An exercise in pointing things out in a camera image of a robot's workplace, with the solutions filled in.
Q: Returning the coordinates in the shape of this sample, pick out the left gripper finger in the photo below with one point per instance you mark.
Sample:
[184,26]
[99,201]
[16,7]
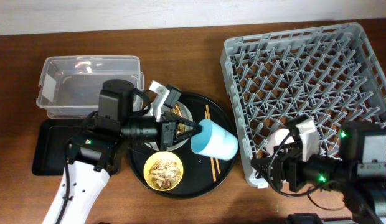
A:
[180,120]
[179,137]

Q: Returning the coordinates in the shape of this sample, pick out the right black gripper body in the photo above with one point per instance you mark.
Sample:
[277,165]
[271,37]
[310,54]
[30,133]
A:
[302,172]

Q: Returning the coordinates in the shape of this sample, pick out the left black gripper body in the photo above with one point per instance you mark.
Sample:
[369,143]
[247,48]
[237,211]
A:
[166,131]

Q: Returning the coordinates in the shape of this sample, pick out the pink cup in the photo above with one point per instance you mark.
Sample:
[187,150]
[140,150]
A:
[275,139]

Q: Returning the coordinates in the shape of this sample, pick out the blue cup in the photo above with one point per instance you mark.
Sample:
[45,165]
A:
[214,141]

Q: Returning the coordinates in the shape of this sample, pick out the yellow bowl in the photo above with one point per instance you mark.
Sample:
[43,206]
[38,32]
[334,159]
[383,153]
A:
[161,155]

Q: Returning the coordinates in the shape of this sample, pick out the food scraps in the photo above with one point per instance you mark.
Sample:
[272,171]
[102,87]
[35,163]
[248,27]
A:
[165,174]

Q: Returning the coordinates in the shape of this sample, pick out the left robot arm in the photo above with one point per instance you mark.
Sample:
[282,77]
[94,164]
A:
[125,115]

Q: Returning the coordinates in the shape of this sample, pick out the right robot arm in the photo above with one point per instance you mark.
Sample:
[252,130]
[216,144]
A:
[359,174]

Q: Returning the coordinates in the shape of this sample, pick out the grey dishwasher rack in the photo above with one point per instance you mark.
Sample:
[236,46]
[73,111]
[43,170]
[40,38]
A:
[329,73]

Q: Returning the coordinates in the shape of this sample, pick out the gold snack wrapper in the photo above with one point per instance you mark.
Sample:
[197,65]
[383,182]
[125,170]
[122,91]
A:
[177,110]

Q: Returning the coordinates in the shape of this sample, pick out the grey plate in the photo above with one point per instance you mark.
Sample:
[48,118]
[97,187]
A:
[185,114]

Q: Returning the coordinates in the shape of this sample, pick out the wooden chopstick right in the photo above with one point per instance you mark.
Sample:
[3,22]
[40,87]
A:
[216,160]

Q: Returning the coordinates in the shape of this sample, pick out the round black tray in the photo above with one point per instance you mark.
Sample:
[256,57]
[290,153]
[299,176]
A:
[197,178]

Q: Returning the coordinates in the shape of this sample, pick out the black object bottom edge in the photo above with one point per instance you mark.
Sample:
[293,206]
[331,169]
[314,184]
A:
[304,218]

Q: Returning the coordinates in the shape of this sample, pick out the clear plastic bin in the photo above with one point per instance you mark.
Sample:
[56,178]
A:
[70,85]

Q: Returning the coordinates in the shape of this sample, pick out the black rectangular tray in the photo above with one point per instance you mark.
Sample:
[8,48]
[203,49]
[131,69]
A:
[49,153]

